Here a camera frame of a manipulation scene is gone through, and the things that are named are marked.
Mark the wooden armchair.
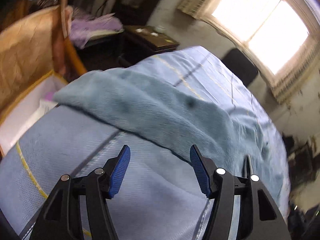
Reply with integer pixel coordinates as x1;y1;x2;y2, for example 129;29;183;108
0;0;88;120

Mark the yellow rimmed storage box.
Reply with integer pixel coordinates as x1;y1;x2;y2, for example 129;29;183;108
0;70;68;156

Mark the purple cloth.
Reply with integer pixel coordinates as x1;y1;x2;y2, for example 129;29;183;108
70;14;123;48

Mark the white paper sheet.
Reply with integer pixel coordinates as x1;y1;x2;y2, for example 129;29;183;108
39;98;58;117

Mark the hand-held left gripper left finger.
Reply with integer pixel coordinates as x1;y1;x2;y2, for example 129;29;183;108
29;144;131;240

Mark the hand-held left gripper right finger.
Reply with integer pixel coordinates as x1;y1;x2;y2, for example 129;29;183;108
189;144;292;240

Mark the black office chair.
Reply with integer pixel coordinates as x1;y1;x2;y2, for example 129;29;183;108
221;48;259;87

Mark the dark wooden side table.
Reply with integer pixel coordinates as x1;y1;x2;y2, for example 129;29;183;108
117;25;180;67

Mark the dark desk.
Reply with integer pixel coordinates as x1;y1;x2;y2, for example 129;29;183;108
285;132;320;198

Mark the blue striped bed sheet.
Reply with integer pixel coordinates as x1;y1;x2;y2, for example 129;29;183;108
0;45;292;240

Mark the large window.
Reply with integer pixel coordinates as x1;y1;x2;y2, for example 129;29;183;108
200;0;316;78

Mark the blue fleece garment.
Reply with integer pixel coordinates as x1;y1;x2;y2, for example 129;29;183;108
53;66;285;203

